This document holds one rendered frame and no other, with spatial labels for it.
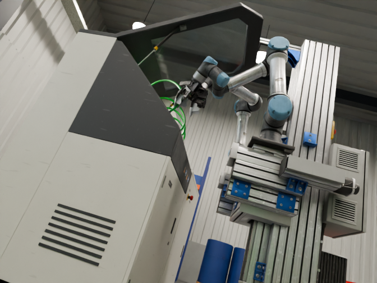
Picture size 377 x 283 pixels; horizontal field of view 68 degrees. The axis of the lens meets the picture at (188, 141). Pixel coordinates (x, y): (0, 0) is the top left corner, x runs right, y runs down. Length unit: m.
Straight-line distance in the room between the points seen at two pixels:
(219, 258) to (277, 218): 4.81
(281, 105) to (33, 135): 1.31
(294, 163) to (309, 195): 0.39
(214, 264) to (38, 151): 5.15
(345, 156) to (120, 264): 1.33
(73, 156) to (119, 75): 0.53
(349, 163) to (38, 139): 1.71
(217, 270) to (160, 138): 5.11
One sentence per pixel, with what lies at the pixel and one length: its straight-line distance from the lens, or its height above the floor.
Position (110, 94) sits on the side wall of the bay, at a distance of 1.65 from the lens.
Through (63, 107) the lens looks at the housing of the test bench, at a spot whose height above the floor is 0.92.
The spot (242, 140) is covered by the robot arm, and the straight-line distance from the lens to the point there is 2.19.
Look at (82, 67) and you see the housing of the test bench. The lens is 1.85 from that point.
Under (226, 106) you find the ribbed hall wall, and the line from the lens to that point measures 9.62.
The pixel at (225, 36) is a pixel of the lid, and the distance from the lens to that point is 2.10.
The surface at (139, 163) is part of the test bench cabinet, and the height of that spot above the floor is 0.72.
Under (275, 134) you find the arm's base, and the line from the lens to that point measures 1.59.
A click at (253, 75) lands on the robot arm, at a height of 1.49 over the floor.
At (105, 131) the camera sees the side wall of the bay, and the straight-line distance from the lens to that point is 1.53.
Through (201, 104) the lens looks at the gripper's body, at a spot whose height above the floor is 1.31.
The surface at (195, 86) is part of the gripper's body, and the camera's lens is 1.68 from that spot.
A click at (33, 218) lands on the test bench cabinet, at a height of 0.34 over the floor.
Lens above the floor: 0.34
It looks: 23 degrees up
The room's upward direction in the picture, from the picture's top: 18 degrees clockwise
